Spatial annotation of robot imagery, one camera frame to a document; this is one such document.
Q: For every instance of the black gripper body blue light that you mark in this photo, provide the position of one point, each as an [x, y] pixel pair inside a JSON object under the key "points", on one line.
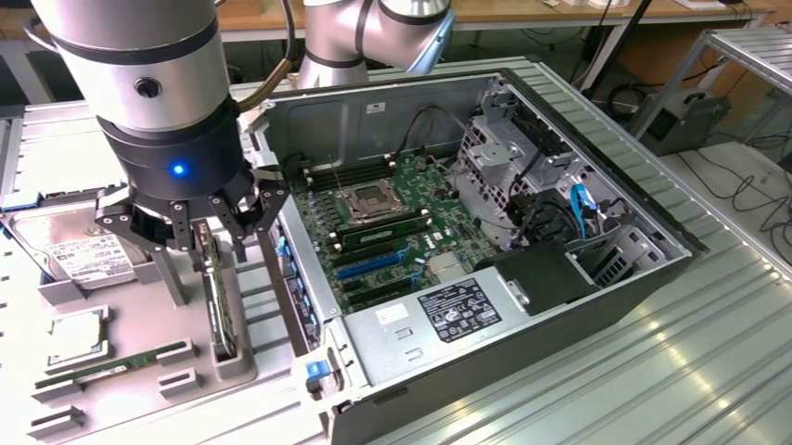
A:
{"points": [[179, 153]]}

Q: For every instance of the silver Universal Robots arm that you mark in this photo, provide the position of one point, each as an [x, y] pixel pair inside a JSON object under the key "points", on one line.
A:
{"points": [[149, 51]]}

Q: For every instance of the silver hard disk blue rails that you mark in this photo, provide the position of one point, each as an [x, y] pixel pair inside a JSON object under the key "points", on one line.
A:
{"points": [[93, 259]]}

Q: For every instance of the green graphics card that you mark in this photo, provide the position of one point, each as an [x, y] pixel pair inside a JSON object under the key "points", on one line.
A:
{"points": [[218, 296]]}

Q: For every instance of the thin socket locking lever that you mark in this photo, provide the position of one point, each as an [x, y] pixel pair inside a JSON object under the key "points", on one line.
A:
{"points": [[338, 174]]}

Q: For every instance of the metal CPU socket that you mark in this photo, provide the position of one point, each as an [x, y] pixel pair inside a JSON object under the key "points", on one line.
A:
{"points": [[368, 204]]}

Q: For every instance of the black RAM slot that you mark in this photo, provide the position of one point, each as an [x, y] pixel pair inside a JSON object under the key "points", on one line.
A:
{"points": [[358, 181], [356, 176], [353, 171], [349, 166]]}

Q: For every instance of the long black expansion slot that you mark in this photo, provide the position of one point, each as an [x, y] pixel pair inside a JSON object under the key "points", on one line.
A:
{"points": [[365, 258]]}

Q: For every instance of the blue expansion slot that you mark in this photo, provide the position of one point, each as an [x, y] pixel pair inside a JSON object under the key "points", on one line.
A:
{"points": [[372, 265]]}

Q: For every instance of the green RAM stick black chips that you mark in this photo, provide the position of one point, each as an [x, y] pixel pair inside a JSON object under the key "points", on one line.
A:
{"points": [[384, 234]]}

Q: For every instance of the grey parts rack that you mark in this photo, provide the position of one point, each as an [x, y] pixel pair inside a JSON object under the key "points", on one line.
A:
{"points": [[149, 334]]}

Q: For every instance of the short black expansion slot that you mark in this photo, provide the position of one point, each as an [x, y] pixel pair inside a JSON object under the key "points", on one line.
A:
{"points": [[377, 299], [372, 286]]}

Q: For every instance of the silver CPU chip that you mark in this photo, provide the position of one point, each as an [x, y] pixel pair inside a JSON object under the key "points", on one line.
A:
{"points": [[78, 338]]}

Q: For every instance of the green motherboard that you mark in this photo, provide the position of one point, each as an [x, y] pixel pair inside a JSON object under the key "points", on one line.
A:
{"points": [[433, 218]]}

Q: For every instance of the green RAM stick white label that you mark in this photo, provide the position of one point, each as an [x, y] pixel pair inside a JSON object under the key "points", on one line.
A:
{"points": [[111, 368]]}

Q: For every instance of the blue case latch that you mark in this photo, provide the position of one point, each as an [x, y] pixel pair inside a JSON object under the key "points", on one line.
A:
{"points": [[316, 371]]}

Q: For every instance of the silver chipset heat sink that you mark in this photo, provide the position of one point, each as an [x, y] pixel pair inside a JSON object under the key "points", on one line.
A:
{"points": [[449, 269]]}

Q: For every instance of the grey power supply with label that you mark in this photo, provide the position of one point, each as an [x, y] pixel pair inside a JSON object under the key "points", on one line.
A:
{"points": [[421, 334]]}

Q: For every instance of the grey metal disk bay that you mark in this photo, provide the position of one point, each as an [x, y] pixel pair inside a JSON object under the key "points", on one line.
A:
{"points": [[492, 157]]}

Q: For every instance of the black plastic shroud box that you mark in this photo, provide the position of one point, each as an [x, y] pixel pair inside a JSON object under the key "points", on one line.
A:
{"points": [[544, 283]]}

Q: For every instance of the black open PC case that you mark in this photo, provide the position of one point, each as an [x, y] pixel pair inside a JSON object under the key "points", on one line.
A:
{"points": [[557, 324]]}

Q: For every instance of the wooden desk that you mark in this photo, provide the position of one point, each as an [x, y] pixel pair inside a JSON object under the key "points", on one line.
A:
{"points": [[557, 11]]}

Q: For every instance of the dark grey equipment box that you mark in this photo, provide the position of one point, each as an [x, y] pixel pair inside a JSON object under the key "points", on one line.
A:
{"points": [[687, 125]]}

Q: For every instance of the aluminium slat frame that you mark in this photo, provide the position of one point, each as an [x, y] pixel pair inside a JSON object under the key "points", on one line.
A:
{"points": [[743, 60]]}

